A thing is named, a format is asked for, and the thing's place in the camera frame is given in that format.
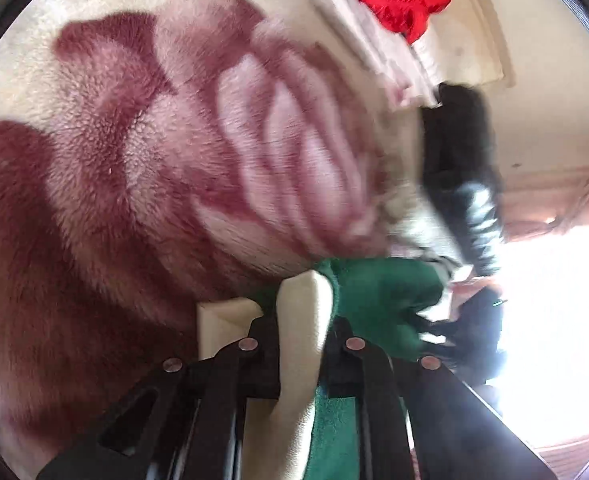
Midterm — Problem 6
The green striped sweatshirt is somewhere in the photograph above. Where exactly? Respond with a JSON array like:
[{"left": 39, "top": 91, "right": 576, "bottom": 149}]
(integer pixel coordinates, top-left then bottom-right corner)
[{"left": 252, "top": 256, "right": 451, "bottom": 480}]

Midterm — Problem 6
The pink floral curtain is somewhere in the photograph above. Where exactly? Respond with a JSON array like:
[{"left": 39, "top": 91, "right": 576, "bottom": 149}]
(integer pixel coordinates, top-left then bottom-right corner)
[{"left": 501, "top": 166, "right": 589, "bottom": 242}]

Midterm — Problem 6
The floral plush bed blanket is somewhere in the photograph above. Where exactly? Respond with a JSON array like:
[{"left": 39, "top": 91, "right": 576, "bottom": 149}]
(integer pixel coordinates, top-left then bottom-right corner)
[{"left": 0, "top": 0, "right": 428, "bottom": 479}]

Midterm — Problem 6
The white bed headboard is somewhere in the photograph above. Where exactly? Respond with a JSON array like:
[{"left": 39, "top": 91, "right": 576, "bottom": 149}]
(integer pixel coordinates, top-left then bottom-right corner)
[{"left": 413, "top": 0, "right": 515, "bottom": 89}]

